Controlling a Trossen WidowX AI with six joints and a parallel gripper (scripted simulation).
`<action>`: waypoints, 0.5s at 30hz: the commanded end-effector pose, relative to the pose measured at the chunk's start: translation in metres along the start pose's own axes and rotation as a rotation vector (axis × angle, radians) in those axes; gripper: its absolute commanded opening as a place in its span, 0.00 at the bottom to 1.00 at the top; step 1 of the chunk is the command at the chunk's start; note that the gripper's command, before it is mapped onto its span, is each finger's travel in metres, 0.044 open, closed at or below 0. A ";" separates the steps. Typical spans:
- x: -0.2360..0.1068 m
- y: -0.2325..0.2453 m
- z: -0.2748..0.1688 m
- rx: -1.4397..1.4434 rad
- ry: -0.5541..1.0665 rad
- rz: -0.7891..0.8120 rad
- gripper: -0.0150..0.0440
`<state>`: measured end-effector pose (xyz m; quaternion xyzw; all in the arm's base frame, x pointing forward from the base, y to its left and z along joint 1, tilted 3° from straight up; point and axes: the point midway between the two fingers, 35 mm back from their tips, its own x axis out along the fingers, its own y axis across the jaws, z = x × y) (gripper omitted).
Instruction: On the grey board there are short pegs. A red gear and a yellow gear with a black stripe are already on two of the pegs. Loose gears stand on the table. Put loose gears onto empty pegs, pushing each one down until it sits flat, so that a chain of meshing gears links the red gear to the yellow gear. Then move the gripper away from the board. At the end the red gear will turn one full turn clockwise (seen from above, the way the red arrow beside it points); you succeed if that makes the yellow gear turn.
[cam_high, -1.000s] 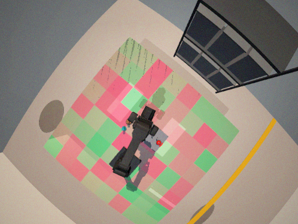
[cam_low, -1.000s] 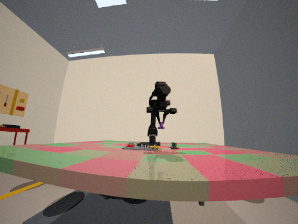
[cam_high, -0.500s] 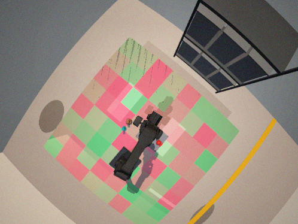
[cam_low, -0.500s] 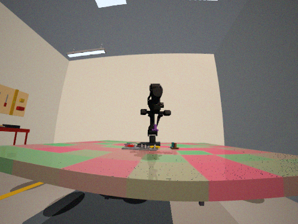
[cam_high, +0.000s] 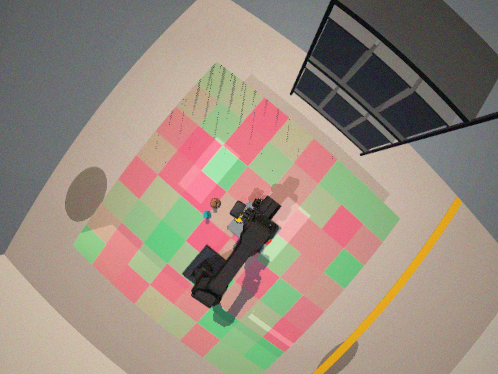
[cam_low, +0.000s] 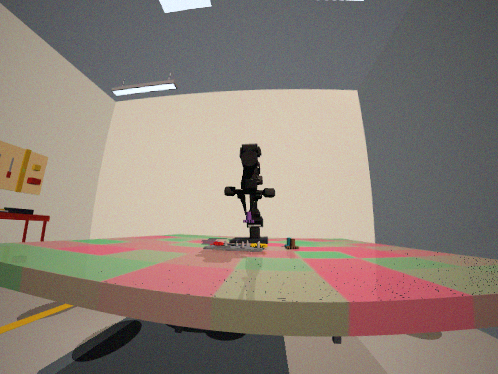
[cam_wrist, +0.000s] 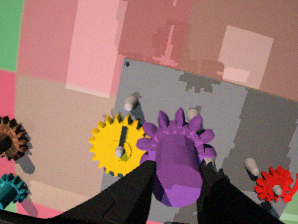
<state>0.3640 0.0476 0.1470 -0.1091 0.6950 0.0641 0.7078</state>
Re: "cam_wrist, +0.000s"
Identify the red gear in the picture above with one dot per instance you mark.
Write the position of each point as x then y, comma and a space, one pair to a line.
271, 178

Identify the teal gear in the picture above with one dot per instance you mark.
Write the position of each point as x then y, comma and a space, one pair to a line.
11, 189

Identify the grey board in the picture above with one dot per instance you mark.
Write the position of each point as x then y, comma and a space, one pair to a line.
253, 130

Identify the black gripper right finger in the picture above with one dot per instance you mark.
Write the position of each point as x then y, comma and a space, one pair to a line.
221, 203

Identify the brown toothed gear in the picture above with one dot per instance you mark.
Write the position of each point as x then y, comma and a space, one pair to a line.
11, 139

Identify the purple gear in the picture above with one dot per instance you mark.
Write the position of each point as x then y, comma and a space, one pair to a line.
179, 150

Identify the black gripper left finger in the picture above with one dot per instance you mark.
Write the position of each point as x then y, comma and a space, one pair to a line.
125, 202

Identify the yellow gear with black stripe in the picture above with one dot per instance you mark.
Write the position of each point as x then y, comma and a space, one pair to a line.
117, 133

